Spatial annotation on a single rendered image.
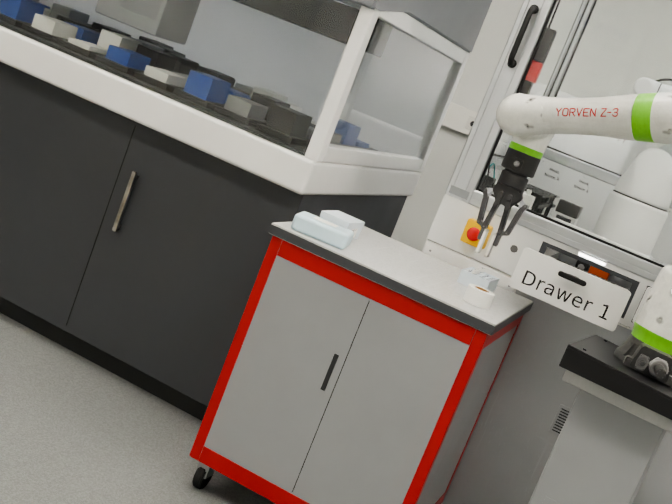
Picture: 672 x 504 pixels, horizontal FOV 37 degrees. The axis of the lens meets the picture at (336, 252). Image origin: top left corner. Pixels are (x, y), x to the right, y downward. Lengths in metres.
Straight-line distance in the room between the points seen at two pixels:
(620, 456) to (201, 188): 1.49
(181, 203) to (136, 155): 0.22
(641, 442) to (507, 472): 0.81
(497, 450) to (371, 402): 0.67
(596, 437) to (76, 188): 1.82
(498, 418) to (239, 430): 0.82
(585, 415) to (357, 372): 0.56
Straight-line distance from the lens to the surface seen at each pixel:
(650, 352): 2.35
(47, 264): 3.44
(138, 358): 3.29
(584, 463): 2.42
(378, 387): 2.54
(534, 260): 2.67
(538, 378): 3.05
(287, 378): 2.62
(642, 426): 2.38
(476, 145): 3.04
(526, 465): 3.11
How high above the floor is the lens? 1.20
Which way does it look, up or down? 10 degrees down
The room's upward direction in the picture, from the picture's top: 21 degrees clockwise
